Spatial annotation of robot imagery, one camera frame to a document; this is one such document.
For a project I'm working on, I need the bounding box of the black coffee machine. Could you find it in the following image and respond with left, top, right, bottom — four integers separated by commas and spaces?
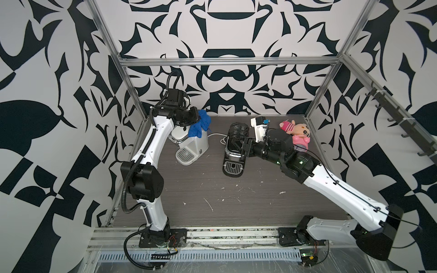
222, 122, 249, 177

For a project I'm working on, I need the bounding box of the blue cloth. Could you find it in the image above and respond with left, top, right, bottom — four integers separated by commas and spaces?
188, 110, 211, 138

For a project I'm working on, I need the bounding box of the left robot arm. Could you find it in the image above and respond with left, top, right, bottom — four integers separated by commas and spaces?
120, 106, 200, 244

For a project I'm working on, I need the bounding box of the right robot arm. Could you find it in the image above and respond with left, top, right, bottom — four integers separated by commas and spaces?
242, 129, 404, 261

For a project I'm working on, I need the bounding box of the white coffee machine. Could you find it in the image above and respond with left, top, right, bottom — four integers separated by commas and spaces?
168, 126, 209, 166

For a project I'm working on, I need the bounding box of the pink plush doll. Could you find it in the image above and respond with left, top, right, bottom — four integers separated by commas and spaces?
279, 120, 311, 152

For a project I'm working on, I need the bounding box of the small circuit board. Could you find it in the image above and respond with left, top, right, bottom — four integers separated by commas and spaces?
299, 249, 318, 268

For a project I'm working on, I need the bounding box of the black hook rack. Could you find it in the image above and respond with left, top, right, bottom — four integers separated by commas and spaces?
365, 81, 437, 164

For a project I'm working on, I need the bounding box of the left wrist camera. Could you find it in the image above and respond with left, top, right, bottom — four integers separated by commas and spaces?
165, 89, 187, 108

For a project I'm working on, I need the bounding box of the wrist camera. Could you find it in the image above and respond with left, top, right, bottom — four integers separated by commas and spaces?
250, 116, 270, 143
165, 89, 187, 108

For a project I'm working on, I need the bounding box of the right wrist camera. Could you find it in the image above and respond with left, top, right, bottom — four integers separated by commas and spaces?
250, 116, 270, 143

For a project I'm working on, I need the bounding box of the white power cable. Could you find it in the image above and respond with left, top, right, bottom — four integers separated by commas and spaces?
208, 132, 228, 144

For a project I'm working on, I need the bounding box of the aluminium cage frame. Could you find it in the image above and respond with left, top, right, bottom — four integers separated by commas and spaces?
89, 1, 437, 230

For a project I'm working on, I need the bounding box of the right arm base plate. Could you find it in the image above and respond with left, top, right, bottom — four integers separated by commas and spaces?
277, 227, 327, 247

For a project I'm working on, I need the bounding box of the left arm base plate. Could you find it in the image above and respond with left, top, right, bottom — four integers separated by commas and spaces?
139, 228, 188, 248

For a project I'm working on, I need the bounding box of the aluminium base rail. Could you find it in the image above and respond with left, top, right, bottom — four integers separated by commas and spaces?
85, 223, 378, 253

